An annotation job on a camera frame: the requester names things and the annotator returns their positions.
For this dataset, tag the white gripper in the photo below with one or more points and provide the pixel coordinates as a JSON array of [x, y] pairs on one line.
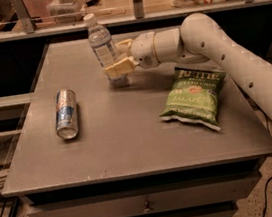
[[143, 50]]

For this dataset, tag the clear plastic water bottle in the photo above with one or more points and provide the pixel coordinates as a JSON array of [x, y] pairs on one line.
[[101, 41]]

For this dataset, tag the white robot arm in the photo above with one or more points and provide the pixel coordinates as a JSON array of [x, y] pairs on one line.
[[198, 39]]

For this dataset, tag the clear plastic container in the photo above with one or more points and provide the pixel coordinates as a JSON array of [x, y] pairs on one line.
[[65, 10]]

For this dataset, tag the green jalapeno chips bag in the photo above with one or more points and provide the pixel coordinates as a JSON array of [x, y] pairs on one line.
[[194, 96]]

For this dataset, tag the silver blue energy drink can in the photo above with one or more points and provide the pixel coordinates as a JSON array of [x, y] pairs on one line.
[[66, 114]]

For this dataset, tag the grey cabinet with drawers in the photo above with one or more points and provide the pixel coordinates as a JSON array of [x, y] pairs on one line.
[[125, 161]]

